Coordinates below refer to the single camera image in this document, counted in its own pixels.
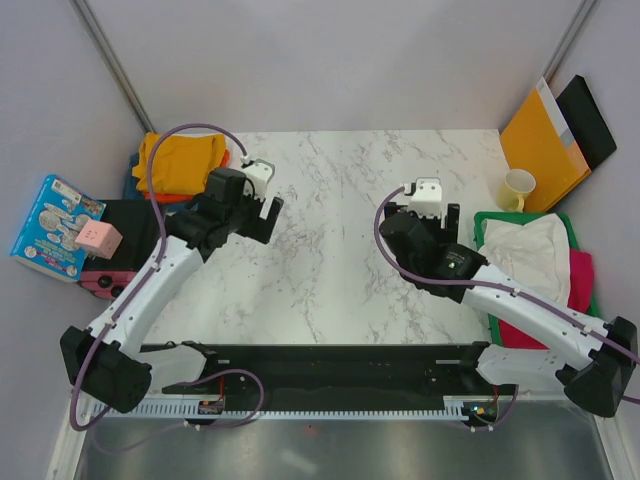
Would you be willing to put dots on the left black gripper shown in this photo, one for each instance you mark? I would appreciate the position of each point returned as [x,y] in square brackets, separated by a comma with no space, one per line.
[260,229]

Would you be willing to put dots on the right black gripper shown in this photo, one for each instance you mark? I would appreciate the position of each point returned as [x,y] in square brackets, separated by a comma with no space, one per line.
[446,235]

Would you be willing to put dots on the white t shirt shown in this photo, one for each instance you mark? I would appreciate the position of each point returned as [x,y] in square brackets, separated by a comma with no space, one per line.
[536,254]

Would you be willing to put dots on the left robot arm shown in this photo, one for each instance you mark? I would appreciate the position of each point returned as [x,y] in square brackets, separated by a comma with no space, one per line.
[106,360]

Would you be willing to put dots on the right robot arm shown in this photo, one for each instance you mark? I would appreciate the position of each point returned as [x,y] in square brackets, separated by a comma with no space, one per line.
[596,358]

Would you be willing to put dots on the yellow mug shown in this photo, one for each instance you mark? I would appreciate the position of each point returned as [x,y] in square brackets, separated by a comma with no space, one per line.
[517,185]

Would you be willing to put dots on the mustard yellow folded shirt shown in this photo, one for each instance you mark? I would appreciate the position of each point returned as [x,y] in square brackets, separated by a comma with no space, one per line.
[182,163]

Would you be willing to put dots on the blue folded shirt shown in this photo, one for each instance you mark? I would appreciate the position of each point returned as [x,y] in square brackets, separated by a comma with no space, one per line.
[130,192]

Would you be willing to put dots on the orange envelope folder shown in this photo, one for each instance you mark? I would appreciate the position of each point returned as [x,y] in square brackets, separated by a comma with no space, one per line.
[538,140]

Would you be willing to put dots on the green plastic tray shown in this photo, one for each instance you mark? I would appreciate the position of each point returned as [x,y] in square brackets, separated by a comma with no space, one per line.
[521,219]

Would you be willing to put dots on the pink cube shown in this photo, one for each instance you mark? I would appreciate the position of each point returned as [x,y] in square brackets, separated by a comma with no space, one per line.
[99,239]

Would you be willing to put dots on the magenta t shirt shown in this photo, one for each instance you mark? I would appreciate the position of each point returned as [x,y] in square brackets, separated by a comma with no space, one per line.
[582,279]

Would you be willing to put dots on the black flat box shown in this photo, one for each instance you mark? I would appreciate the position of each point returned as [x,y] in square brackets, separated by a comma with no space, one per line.
[586,122]

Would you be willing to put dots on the blue printed box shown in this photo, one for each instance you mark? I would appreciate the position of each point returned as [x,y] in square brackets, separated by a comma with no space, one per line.
[46,242]

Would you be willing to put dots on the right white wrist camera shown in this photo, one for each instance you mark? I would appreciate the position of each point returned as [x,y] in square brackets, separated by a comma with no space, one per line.
[424,197]

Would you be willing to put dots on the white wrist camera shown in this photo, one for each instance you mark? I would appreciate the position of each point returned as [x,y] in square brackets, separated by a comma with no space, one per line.
[424,197]
[258,175]

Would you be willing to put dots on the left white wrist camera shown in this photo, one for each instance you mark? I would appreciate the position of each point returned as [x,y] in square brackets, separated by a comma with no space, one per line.
[258,175]

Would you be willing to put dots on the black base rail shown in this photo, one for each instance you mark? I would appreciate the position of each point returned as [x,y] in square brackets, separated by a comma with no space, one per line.
[340,377]

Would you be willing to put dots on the white cable duct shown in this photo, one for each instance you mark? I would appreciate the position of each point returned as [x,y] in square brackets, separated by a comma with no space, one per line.
[192,408]

